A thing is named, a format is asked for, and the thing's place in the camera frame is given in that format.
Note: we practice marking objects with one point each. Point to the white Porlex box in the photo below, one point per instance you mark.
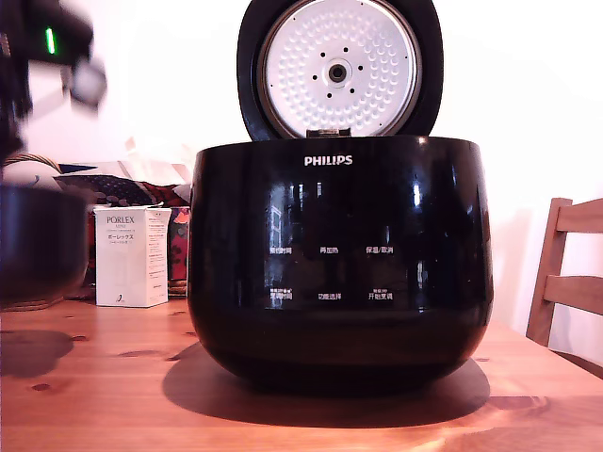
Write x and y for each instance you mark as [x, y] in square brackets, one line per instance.
[127, 263]

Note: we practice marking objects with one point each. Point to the white paper bag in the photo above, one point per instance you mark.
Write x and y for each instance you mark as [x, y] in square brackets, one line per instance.
[151, 167]

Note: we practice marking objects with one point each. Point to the dark patterned fabric bag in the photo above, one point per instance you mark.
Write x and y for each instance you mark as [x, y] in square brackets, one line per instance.
[118, 188]

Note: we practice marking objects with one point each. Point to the black Philips rice cooker body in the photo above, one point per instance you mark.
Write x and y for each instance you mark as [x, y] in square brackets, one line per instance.
[339, 282]

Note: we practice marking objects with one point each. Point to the black rice cooker lid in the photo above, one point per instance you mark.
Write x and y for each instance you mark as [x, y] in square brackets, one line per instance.
[339, 70]

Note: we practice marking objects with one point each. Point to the wooden chair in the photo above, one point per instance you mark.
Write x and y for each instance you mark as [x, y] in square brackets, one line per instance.
[570, 282]

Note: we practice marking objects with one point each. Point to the dark metallic pot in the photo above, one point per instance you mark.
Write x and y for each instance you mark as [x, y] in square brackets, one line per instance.
[42, 245]

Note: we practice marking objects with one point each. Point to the red floral box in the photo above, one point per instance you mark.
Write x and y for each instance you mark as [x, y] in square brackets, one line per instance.
[179, 254]

